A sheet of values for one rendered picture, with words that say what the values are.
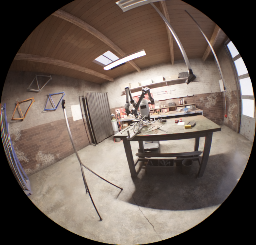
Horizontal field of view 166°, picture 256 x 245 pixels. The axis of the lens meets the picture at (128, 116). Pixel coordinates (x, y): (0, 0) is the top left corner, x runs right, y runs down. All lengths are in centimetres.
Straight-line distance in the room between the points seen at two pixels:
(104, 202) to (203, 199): 140
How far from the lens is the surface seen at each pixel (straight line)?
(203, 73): 398
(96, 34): 208
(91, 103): 370
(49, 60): 288
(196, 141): 191
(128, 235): 130
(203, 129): 115
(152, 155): 183
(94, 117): 368
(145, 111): 209
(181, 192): 151
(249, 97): 319
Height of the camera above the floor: 127
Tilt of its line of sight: 7 degrees down
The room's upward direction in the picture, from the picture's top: 11 degrees counter-clockwise
